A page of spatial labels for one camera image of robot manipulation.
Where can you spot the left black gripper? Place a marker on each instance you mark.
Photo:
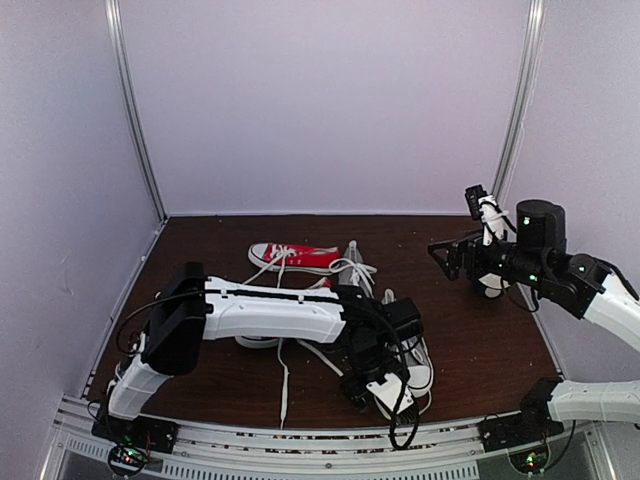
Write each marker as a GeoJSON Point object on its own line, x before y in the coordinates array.
{"type": "Point", "coordinates": [354, 394]}

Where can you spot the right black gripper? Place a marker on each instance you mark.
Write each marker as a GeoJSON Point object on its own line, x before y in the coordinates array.
{"type": "Point", "coordinates": [472, 248]}

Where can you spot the grey sneaker with laces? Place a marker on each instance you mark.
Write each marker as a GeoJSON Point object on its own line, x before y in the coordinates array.
{"type": "Point", "coordinates": [352, 270]}

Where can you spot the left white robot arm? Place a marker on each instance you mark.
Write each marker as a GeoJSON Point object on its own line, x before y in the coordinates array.
{"type": "Point", "coordinates": [195, 308]}

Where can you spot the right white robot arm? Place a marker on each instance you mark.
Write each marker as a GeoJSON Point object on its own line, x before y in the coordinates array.
{"type": "Point", "coordinates": [531, 251]}

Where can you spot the back red sneaker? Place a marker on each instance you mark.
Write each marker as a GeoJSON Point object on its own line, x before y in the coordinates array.
{"type": "Point", "coordinates": [281, 258]}

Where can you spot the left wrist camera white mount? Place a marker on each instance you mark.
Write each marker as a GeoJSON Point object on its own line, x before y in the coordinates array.
{"type": "Point", "coordinates": [386, 393]}

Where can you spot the front aluminium rail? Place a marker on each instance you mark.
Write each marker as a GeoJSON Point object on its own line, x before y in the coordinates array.
{"type": "Point", "coordinates": [443, 450]}

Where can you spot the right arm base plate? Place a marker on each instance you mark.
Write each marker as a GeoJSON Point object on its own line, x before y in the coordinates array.
{"type": "Point", "coordinates": [514, 430]}

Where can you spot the right aluminium frame post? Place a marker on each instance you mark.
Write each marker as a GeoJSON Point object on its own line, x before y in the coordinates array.
{"type": "Point", "coordinates": [523, 94]}

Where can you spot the aluminium frame post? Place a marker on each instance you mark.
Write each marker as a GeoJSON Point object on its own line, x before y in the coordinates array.
{"type": "Point", "coordinates": [523, 94]}
{"type": "Point", "coordinates": [116, 32]}

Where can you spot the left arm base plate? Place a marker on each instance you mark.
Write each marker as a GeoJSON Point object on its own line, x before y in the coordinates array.
{"type": "Point", "coordinates": [143, 432]}

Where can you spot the left aluminium frame post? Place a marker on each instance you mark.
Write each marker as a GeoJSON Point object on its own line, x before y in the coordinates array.
{"type": "Point", "coordinates": [116, 32]}

